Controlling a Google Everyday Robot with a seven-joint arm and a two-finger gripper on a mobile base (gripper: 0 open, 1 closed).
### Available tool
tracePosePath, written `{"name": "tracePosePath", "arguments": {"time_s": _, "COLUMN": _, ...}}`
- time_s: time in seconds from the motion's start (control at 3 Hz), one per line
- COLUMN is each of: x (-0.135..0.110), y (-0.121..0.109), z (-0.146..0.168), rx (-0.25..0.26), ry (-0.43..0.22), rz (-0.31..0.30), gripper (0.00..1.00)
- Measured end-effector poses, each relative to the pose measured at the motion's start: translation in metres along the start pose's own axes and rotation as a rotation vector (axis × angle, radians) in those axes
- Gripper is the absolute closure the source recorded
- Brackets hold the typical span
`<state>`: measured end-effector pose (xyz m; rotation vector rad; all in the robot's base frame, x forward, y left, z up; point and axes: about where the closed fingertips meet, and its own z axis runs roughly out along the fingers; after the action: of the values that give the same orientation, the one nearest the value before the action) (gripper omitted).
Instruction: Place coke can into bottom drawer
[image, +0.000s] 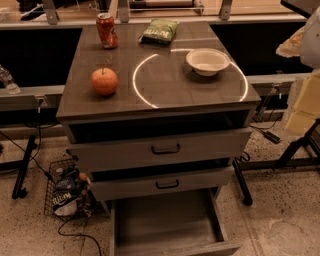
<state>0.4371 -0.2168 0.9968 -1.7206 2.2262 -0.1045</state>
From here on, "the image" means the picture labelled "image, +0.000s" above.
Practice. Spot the open bottom drawer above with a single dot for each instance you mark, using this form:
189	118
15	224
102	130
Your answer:
178	224

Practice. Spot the black left table leg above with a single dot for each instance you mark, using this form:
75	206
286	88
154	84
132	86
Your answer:
19	191

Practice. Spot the clear plastic water bottle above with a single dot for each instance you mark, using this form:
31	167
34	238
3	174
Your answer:
7	80

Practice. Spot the drawer with handle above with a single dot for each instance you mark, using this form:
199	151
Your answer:
161	184
145	152

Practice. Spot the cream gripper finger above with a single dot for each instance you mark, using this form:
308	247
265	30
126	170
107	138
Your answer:
292	47
304	104

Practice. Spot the red apple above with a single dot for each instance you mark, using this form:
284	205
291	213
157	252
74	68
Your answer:
104	81

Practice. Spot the black right table leg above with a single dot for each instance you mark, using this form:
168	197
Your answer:
247	199

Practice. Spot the black wire basket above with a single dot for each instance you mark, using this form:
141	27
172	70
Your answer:
64	175

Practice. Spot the top drawer with handle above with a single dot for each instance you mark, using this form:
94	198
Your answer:
145	152

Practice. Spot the grey drawer cabinet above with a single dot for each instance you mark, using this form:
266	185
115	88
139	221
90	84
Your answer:
158	94

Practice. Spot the chip bag in basket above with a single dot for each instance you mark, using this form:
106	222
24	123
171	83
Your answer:
64	203

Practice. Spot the white bowl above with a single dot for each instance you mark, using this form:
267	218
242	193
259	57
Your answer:
207	61

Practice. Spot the red coke can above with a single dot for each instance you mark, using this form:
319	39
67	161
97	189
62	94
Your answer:
106	30

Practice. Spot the black power adapter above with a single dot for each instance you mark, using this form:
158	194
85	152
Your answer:
271	137

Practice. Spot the middle drawer with handle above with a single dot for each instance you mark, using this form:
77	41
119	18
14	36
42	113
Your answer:
161	184

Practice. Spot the black table leg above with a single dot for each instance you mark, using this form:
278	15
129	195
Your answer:
247	199
19	191

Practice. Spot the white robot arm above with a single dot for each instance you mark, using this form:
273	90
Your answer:
305	44

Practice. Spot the green chip bag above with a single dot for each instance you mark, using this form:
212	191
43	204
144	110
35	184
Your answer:
159	31

